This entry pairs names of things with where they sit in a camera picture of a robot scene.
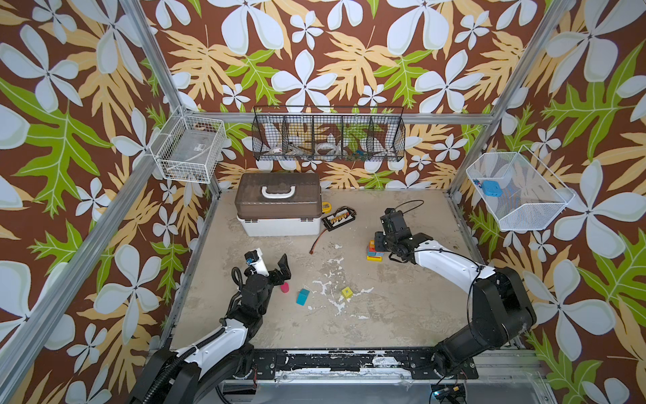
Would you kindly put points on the white mesh basket right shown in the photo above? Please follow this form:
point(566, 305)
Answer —
point(533, 195)

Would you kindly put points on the black wire wall basket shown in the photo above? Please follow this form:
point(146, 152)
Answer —
point(328, 133)

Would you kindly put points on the yellow tape measure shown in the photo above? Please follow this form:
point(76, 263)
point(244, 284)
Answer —
point(326, 207)

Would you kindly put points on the white wire basket left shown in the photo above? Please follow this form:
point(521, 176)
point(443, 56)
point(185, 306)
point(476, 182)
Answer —
point(187, 148)

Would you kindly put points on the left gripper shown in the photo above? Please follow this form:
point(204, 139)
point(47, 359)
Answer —
point(284, 273)

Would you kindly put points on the blue object in basket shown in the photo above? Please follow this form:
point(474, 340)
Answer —
point(491, 189)

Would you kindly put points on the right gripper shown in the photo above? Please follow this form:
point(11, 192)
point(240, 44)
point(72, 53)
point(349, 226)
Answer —
point(386, 242)

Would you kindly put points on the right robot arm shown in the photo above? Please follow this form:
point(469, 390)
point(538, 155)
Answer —
point(499, 308)

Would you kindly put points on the teal triangular block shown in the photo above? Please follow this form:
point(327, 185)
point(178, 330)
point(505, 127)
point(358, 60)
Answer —
point(302, 297)

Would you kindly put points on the yellow green cube block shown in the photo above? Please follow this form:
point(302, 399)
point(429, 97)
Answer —
point(347, 292)

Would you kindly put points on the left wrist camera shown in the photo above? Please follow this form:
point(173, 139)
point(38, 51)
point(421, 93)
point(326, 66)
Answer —
point(257, 261)

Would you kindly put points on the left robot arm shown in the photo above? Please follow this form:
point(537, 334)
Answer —
point(180, 376)

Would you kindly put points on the brown lid white toolbox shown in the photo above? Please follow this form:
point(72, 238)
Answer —
point(279, 204)

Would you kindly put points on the black charging board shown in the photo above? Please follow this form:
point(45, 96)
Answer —
point(339, 218)

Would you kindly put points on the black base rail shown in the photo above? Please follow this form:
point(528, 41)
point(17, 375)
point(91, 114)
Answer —
point(410, 363)

